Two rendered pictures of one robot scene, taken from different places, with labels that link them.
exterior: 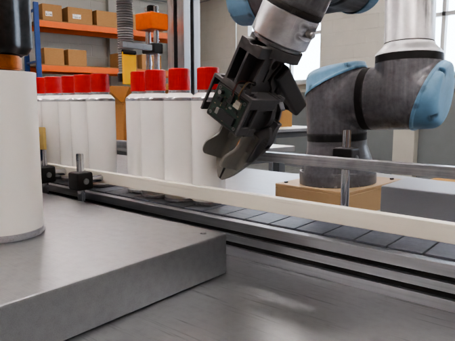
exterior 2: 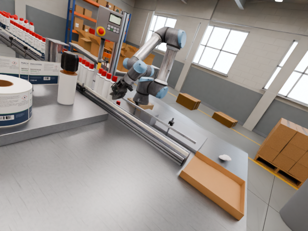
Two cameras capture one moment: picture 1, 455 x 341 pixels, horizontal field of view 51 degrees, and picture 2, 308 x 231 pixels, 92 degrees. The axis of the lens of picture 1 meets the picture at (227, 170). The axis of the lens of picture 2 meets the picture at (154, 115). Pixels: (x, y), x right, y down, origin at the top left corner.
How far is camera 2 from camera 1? 0.47 m
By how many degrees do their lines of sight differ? 20
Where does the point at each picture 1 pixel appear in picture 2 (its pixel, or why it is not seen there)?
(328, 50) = not seen: hidden behind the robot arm
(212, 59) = (135, 30)
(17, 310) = (69, 122)
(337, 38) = not seen: hidden behind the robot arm
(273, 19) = (127, 78)
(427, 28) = (165, 79)
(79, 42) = (90, 6)
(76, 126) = (84, 74)
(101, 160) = (88, 84)
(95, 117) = (88, 74)
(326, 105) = (141, 86)
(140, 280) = (90, 119)
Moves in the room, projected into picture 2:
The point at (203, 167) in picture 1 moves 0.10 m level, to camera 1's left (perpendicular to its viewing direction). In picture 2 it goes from (109, 96) to (95, 92)
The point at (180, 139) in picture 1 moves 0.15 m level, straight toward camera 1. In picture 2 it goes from (106, 88) to (103, 96)
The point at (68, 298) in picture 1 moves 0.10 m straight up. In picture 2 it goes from (77, 121) to (80, 105)
